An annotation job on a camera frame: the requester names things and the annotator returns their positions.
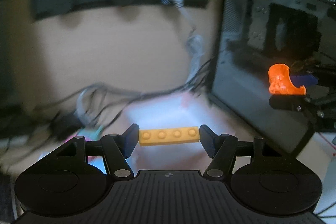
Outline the pink cardboard box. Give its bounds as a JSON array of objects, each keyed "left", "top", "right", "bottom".
[{"left": 102, "top": 93, "right": 235, "bottom": 173}]

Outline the white plug with cable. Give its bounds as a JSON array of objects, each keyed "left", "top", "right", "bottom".
[{"left": 161, "top": 0, "right": 204, "bottom": 83}]

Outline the orange plastic toy piece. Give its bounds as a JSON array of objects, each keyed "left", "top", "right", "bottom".
[{"left": 268, "top": 64, "right": 306, "bottom": 96}]

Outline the black computer monitor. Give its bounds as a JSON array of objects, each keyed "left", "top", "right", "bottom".
[{"left": 209, "top": 0, "right": 335, "bottom": 155}]

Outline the yellow lego plate brick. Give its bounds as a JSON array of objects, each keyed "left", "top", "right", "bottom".
[{"left": 138, "top": 127, "right": 200, "bottom": 146}]

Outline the black cable bundle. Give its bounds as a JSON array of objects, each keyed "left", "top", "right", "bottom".
[{"left": 0, "top": 56, "right": 219, "bottom": 156}]

